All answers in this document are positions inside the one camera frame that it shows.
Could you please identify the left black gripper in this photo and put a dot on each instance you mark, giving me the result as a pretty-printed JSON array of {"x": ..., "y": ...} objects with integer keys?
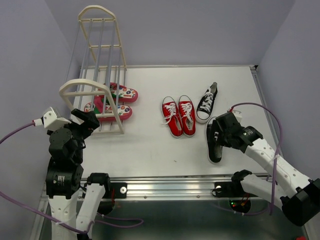
[{"x": 90, "y": 122}]

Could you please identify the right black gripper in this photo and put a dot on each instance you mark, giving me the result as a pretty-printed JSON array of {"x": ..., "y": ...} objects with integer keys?
[{"x": 223, "y": 142}]

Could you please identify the black canvas sneaker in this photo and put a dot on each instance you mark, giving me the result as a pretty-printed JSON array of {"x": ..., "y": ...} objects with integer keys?
[
  {"x": 213, "y": 139},
  {"x": 205, "y": 106}
]

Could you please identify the pink sandal with green strap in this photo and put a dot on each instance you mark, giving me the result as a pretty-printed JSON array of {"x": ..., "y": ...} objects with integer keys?
[{"x": 124, "y": 112}]

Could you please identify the cream shoe shelf with metal rods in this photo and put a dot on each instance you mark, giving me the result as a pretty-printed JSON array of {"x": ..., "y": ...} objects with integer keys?
[{"x": 98, "y": 48}]

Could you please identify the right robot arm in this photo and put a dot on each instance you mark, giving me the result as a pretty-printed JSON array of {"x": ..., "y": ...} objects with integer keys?
[{"x": 297, "y": 195}]

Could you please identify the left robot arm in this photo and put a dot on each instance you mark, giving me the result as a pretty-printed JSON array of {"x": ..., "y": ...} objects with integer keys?
[{"x": 64, "y": 174}]

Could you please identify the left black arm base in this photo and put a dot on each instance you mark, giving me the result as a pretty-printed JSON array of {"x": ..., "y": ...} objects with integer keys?
[{"x": 117, "y": 191}]

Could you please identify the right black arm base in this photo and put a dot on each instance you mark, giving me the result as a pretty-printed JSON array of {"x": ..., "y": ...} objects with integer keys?
[{"x": 239, "y": 201}]

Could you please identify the red canvas sneaker right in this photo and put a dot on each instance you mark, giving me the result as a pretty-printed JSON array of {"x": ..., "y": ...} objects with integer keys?
[{"x": 187, "y": 115}]

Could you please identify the red canvas sneaker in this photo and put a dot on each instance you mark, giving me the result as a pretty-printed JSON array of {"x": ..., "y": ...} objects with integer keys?
[
  {"x": 171, "y": 117},
  {"x": 187, "y": 115}
]

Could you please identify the red canvas sneaker left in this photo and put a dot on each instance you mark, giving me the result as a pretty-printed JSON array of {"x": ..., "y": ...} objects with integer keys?
[{"x": 171, "y": 117}]

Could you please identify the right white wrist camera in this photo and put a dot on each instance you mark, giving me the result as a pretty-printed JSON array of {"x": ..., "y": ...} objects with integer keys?
[{"x": 236, "y": 113}]

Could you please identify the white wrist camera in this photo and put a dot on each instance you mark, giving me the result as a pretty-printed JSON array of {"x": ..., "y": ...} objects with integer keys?
[
  {"x": 236, "y": 113},
  {"x": 51, "y": 120}
]

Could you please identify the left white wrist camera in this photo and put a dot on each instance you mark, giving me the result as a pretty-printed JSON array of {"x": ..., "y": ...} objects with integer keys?
[{"x": 51, "y": 120}]

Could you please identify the aluminium mounting rail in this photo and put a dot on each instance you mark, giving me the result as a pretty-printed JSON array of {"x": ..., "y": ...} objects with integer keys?
[{"x": 196, "y": 187}]

